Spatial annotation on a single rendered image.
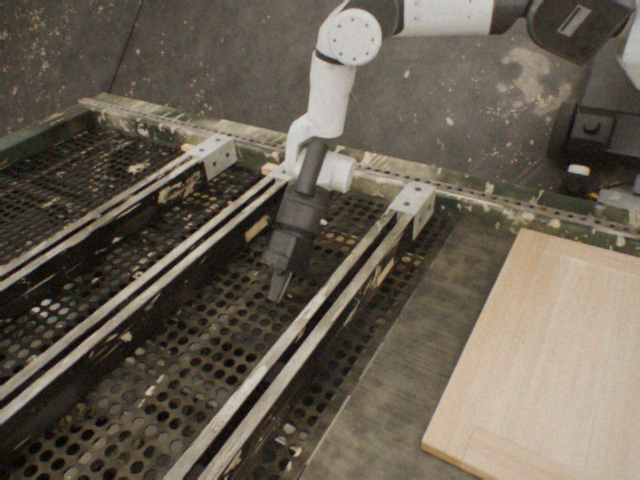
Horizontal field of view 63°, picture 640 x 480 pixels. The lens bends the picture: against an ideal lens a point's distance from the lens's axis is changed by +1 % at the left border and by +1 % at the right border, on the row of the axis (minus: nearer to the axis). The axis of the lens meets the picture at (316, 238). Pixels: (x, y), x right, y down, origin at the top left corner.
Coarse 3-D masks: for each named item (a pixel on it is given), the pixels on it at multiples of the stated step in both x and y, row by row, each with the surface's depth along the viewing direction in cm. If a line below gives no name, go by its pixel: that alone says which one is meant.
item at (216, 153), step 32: (192, 160) 130; (224, 160) 139; (128, 192) 119; (160, 192) 122; (96, 224) 109; (128, 224) 116; (32, 256) 102; (64, 256) 104; (96, 256) 111; (0, 288) 95; (32, 288) 100; (0, 320) 96
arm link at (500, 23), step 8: (496, 0) 68; (504, 0) 68; (512, 0) 68; (520, 0) 67; (528, 0) 67; (496, 8) 69; (504, 8) 68; (512, 8) 68; (520, 8) 68; (496, 16) 69; (504, 16) 69; (512, 16) 69; (520, 16) 71; (496, 24) 70; (504, 24) 70; (512, 24) 70; (488, 32) 72; (496, 32) 72; (504, 32) 72
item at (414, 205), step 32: (416, 192) 113; (384, 224) 104; (416, 224) 109; (352, 256) 97; (384, 256) 97; (352, 288) 90; (320, 320) 84; (352, 320) 91; (288, 352) 81; (320, 352) 82; (256, 384) 75; (288, 384) 75; (224, 416) 71; (256, 416) 70; (192, 448) 67; (224, 448) 67; (256, 448) 71
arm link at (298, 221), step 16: (288, 208) 91; (304, 208) 90; (288, 224) 91; (304, 224) 90; (320, 224) 93; (272, 240) 91; (288, 240) 90; (304, 240) 92; (272, 256) 89; (288, 256) 89; (304, 256) 94; (304, 272) 95
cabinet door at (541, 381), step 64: (512, 256) 102; (576, 256) 101; (512, 320) 89; (576, 320) 89; (448, 384) 79; (512, 384) 79; (576, 384) 79; (448, 448) 71; (512, 448) 71; (576, 448) 70
